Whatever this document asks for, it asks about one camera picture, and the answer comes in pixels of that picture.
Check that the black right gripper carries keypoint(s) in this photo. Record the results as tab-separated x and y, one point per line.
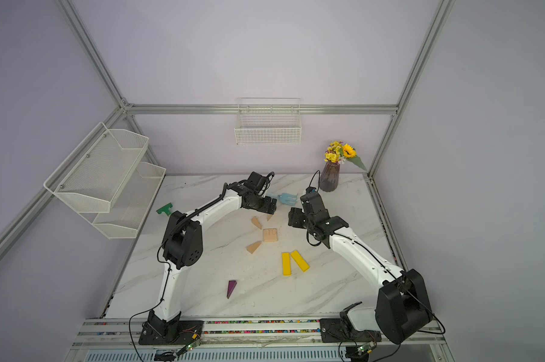
296	216

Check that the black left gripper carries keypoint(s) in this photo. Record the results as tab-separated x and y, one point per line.
265	208

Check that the natural wooden triangle block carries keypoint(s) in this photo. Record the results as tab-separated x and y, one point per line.
255	221

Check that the natural wooden square block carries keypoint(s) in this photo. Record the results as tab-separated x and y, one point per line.
270	235

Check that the natural wooden wedge block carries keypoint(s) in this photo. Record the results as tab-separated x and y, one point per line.
253	247

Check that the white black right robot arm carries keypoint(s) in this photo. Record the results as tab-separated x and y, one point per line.
402	304

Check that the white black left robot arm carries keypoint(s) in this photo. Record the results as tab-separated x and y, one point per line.
182	247

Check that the yellow angled rectangular block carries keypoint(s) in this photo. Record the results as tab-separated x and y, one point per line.
300	261

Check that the purple ribbed glass vase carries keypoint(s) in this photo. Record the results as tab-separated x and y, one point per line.
329	178

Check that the yellow artificial flower bouquet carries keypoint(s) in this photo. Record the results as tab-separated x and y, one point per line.
339	153

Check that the purple triangle block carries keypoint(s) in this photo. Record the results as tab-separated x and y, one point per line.
231	287

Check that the white two-tier mesh shelf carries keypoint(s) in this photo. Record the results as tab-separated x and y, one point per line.
108	182

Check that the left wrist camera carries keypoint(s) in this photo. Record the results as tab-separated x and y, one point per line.
259	183

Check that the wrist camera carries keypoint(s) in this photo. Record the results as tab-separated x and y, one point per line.
259	183
311	201

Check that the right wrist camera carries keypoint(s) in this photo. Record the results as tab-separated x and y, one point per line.
311	201

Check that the white wire wall basket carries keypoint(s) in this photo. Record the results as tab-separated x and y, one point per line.
268	121

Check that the green hoe wooden handle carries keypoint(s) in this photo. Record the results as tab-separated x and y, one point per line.
166	209

